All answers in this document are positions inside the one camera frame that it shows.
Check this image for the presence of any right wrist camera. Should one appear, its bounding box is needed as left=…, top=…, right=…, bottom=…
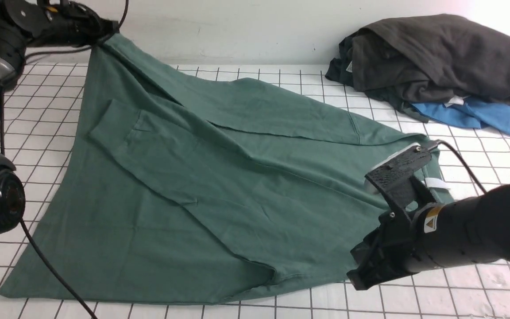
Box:
left=364, top=141, right=438, bottom=195

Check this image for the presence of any green long-sleeved shirt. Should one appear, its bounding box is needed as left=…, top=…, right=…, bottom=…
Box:
left=0, top=33, right=455, bottom=305

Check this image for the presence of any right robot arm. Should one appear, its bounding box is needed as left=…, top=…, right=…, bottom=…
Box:
left=347, top=177, right=510, bottom=291

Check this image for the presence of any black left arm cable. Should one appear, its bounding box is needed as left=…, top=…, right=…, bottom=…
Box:
left=0, top=89, right=98, bottom=319

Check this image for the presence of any dark grey garment pile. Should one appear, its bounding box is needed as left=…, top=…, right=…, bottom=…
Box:
left=325, top=14, right=510, bottom=122

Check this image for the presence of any white grid-patterned table cloth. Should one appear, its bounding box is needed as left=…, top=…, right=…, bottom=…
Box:
left=0, top=62, right=510, bottom=319

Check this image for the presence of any blue garment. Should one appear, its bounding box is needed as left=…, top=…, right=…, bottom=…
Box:
left=412, top=97, right=510, bottom=136

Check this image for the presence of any black right camera cable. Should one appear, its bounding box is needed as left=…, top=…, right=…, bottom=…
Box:
left=432, top=140, right=488, bottom=194

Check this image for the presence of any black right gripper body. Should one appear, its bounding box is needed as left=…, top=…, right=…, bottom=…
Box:
left=347, top=175, right=442, bottom=291

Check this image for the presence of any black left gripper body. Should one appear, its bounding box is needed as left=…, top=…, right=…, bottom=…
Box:
left=38, top=0, right=121, bottom=47

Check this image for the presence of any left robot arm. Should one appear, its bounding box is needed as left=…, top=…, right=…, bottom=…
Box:
left=0, top=0, right=129, bottom=234

